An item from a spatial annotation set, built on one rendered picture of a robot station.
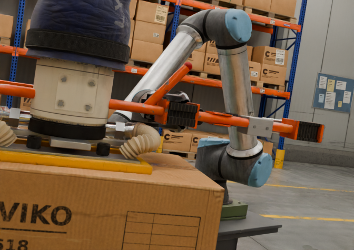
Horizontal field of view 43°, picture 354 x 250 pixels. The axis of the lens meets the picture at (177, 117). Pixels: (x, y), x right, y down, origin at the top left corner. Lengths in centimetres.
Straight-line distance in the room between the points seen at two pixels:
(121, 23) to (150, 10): 754
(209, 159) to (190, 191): 106
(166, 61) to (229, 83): 27
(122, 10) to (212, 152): 109
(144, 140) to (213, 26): 80
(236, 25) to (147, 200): 90
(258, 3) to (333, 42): 323
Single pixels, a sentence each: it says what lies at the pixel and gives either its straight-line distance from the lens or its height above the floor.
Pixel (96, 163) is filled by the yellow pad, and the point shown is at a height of 110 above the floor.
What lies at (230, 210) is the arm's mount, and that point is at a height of 79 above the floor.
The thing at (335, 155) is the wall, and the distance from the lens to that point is 1218.
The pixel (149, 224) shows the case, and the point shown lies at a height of 100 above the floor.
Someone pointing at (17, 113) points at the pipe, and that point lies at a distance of 102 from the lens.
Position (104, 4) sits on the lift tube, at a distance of 96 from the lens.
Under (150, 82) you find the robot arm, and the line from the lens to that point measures 155.
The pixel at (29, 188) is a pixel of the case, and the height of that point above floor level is 105.
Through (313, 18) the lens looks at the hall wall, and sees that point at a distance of 1173.
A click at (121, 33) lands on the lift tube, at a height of 137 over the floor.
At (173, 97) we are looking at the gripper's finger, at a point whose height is 125.
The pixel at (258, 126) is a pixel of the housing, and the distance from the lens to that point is 115.
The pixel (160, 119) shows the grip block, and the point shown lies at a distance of 106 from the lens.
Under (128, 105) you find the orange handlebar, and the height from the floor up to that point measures 122.
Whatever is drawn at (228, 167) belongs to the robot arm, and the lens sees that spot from 190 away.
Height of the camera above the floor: 126
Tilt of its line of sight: 3 degrees down
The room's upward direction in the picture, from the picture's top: 9 degrees clockwise
